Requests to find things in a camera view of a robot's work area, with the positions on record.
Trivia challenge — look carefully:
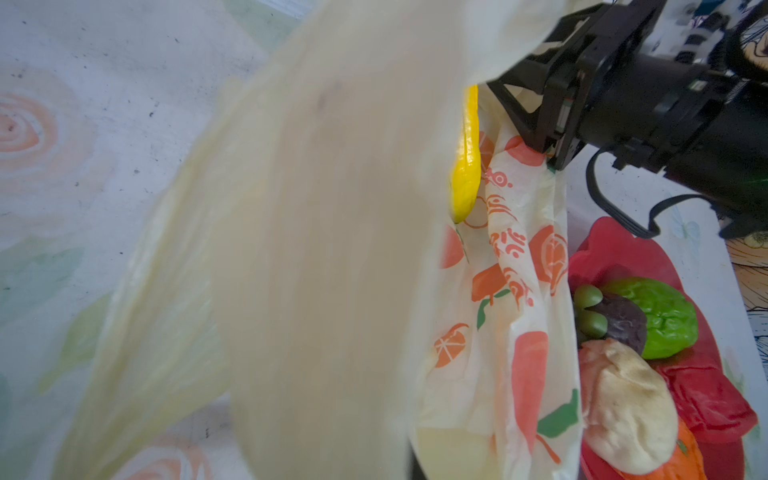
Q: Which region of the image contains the fake yellow banana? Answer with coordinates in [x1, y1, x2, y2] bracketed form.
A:
[450, 86, 482, 224]

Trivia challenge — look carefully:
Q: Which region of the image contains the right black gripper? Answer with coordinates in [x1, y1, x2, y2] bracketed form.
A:
[488, 1, 714, 171]

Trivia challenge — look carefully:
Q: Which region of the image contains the fake red apple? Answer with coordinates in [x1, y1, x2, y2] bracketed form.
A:
[655, 357, 758, 444]

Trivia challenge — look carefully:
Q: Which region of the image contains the cream printed plastic bag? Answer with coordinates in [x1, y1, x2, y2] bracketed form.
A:
[52, 1, 566, 479]

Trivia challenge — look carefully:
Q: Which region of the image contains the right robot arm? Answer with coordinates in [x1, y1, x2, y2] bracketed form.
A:
[489, 1, 767, 239]

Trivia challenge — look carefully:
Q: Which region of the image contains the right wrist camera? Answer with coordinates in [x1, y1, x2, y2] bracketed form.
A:
[640, 0, 750, 64]

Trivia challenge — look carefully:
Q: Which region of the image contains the fake green lime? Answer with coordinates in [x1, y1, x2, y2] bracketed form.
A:
[601, 277, 699, 360]

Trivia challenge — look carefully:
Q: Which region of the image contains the fake dark purple fruit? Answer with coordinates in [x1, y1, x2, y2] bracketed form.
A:
[573, 284, 648, 354]

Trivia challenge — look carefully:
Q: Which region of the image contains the fake orange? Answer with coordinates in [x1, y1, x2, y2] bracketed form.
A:
[618, 418, 707, 480]

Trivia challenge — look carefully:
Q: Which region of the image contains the fake cream potato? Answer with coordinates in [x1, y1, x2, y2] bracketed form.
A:
[578, 339, 678, 475]

